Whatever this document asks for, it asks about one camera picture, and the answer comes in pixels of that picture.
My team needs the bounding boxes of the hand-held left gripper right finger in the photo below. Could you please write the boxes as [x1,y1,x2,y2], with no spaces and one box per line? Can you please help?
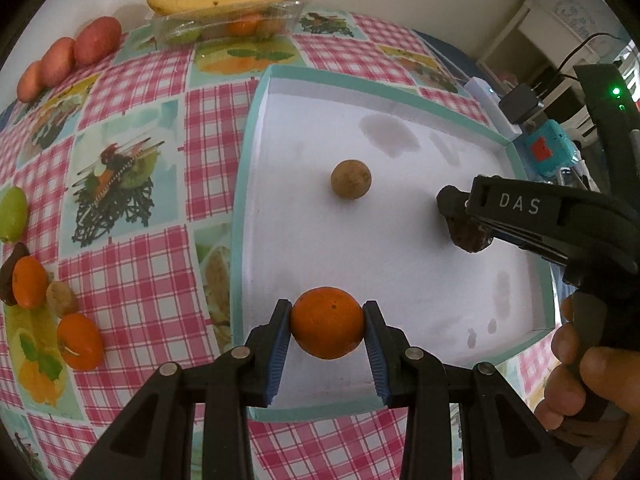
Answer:
[362,300,581,480]

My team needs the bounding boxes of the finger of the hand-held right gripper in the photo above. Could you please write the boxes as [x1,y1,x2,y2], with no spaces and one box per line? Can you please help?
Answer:
[436,185,472,222]
[487,226,568,267]

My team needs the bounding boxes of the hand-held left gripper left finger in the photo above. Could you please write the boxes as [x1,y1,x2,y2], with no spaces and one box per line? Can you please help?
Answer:
[70,299,293,480]

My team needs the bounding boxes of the small dark avocado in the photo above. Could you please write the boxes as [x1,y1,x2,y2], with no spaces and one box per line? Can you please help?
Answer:
[447,215,493,254]

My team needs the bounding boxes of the orange tangerine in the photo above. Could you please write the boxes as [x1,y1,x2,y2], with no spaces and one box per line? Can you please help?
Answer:
[12,256,49,309]
[291,286,365,360]
[56,313,105,372]
[227,12,266,37]

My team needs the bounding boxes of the white tray with teal rim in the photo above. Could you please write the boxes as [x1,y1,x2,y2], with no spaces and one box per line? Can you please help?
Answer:
[231,64,556,423]

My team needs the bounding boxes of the small brown walnut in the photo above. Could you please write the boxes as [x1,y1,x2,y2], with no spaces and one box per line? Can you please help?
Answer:
[46,281,79,318]

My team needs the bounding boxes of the large dark avocado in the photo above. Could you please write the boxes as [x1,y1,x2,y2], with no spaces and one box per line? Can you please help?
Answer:
[0,242,31,307]

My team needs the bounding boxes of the green lime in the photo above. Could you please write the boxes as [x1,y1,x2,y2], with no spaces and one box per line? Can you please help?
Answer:
[0,186,29,243]

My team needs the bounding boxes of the person's right hand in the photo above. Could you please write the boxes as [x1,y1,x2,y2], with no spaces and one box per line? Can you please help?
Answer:
[534,296,640,461]

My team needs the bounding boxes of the teal device with red patch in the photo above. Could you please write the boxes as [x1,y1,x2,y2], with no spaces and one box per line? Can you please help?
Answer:
[520,120,583,181]

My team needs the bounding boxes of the round brown walnut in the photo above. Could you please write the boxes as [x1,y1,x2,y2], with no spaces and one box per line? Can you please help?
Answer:
[330,159,373,201]

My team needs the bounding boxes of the white power strip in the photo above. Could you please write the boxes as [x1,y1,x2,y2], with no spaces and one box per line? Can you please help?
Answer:
[465,77,523,138]

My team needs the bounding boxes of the black power adapter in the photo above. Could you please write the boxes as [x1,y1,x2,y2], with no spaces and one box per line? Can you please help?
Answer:
[498,84,546,126]

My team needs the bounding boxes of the pink checked printed tablecloth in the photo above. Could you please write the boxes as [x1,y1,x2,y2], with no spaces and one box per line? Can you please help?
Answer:
[0,10,561,480]

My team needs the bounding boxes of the white shelf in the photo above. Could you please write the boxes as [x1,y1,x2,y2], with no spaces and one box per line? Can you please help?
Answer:
[475,0,640,91]

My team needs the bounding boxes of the clear plastic container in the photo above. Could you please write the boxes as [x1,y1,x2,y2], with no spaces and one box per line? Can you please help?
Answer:
[145,0,308,50]

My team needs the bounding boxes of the large red apple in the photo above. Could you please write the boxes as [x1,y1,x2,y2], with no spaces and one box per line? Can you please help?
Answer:
[74,16,123,67]

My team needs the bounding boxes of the medium red apple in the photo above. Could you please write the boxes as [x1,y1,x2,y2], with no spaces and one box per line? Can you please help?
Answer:
[41,36,77,86]

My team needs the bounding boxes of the small red apple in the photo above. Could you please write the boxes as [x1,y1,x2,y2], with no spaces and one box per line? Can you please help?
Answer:
[16,60,46,103]

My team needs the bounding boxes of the black cable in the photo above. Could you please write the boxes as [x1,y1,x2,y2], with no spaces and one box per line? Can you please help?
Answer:
[530,32,628,96]

